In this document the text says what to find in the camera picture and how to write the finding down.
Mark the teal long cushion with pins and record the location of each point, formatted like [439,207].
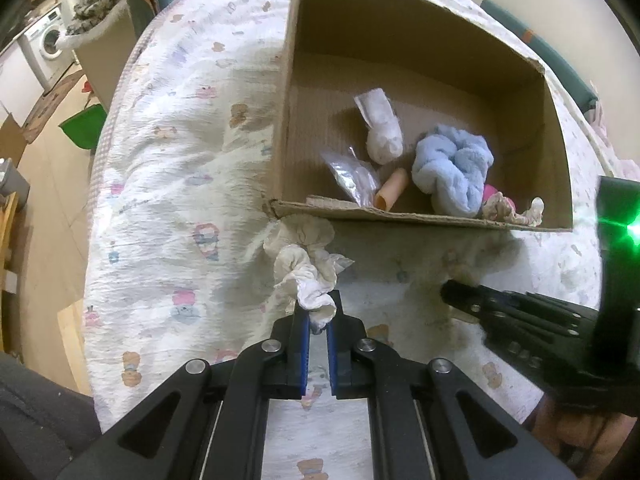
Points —
[545,55]

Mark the brown floor rug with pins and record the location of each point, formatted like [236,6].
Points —
[50,105]

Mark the clear plastic bag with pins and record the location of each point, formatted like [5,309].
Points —
[352,177]

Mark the cream satin scrunchie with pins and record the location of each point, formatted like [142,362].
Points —
[300,255]

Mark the beige patterned scrunchie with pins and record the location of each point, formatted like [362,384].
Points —
[525,215]

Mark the pink plush blanket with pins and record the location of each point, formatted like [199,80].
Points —
[600,120]

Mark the person's right forearm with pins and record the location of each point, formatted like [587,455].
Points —
[575,430]

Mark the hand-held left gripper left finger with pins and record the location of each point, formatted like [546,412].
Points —
[305,355]

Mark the white washing machine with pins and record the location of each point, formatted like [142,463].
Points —
[47,42]

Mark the flat cardboard piece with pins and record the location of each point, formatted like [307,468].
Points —
[10,137]

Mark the person's left leg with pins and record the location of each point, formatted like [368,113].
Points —
[35,410]

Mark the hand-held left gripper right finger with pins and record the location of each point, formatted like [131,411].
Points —
[334,360]

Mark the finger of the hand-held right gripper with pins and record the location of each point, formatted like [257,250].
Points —
[500,302]
[530,345]

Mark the brown cardboard box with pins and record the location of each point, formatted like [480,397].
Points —
[450,75]

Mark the white kitchen cabinet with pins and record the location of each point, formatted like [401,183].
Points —
[20,80]

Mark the pink rubber toy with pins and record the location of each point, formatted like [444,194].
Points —
[490,194]

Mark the grey bin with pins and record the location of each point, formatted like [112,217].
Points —
[12,180]

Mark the wooden furniture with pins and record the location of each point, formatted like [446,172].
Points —
[7,260]

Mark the printed bed sheet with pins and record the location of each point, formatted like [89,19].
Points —
[175,185]

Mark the white sock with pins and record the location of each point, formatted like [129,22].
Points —
[382,135]

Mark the blue fluffy scrunchie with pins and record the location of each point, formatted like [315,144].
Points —
[450,170]

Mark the peach soft tube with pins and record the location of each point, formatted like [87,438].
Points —
[392,192]

